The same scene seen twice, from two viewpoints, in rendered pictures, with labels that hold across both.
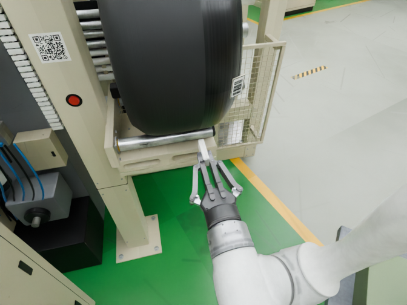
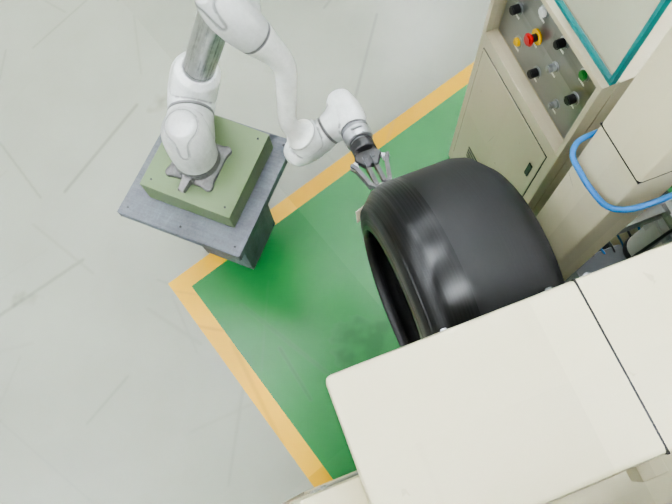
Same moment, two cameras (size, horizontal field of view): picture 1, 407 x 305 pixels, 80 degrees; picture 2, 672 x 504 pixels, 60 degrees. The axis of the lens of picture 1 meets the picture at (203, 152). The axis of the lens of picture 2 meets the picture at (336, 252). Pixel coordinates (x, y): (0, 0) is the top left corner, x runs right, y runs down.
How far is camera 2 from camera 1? 1.61 m
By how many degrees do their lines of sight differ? 64
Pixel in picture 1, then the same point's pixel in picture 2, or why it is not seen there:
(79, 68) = not seen: hidden behind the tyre
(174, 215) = not seen: hidden behind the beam
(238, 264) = (351, 111)
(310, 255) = (307, 131)
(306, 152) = not seen: outside the picture
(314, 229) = (226, 379)
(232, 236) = (356, 125)
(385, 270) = (226, 197)
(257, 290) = (341, 102)
